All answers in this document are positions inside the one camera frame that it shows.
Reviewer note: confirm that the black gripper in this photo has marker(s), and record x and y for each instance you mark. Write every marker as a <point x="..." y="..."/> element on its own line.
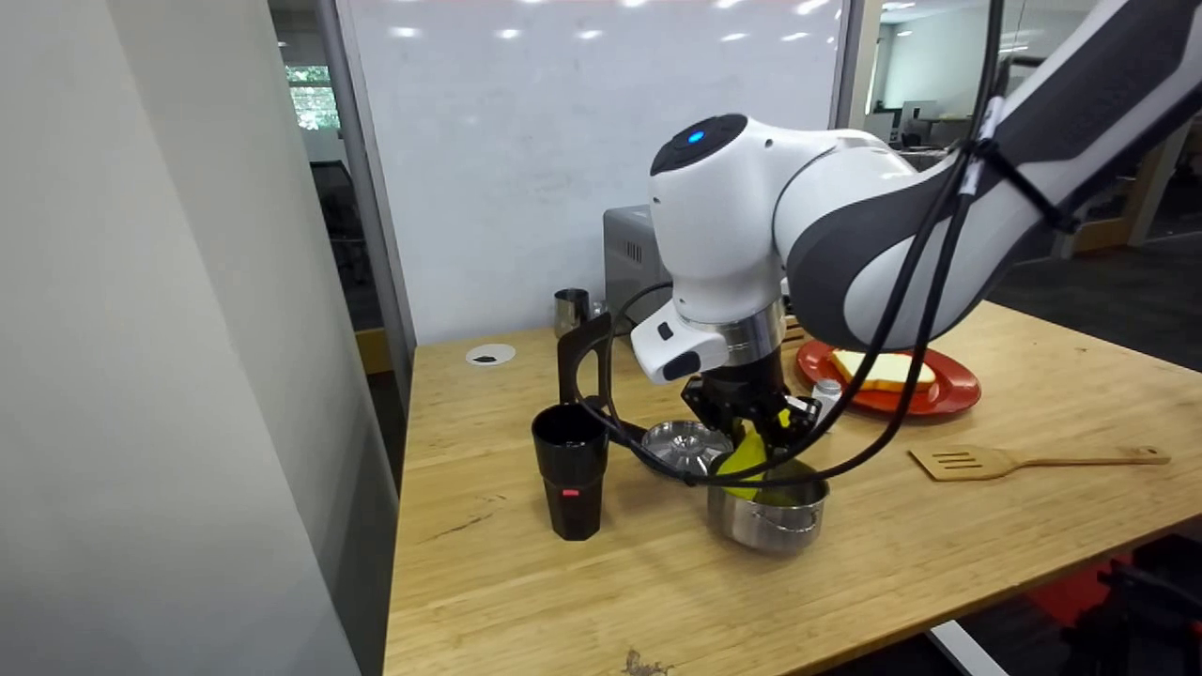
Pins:
<point x="741" y="387"/>

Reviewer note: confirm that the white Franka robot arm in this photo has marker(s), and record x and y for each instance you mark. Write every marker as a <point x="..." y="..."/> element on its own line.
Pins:
<point x="754" y="213"/>

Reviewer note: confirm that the silver pot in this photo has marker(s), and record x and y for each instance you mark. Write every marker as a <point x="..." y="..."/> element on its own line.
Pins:
<point x="766" y="527"/>

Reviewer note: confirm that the white bread slice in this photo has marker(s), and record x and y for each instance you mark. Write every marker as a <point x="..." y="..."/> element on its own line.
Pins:
<point x="895" y="367"/>

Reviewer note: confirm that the black cup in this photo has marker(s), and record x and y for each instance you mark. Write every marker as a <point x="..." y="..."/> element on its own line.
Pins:
<point x="568" y="482"/>

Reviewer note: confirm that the silver toaster oven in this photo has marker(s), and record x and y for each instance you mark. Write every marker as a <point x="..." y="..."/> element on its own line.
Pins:
<point x="626" y="265"/>

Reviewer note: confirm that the orange plate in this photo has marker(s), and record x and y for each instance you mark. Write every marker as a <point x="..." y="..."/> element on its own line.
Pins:
<point x="957" y="381"/>

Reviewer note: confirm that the small metal cup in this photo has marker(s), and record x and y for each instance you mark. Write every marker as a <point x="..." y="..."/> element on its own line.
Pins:
<point x="571" y="309"/>

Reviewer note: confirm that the wooden spatula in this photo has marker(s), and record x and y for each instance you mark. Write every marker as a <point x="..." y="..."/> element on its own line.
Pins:
<point x="962" y="464"/>

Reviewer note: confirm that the whiteboard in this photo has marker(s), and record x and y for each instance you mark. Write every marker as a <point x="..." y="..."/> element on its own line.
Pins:
<point x="527" y="152"/>

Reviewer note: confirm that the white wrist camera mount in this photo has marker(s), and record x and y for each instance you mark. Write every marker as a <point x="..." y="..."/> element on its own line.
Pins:
<point x="669" y="342"/>

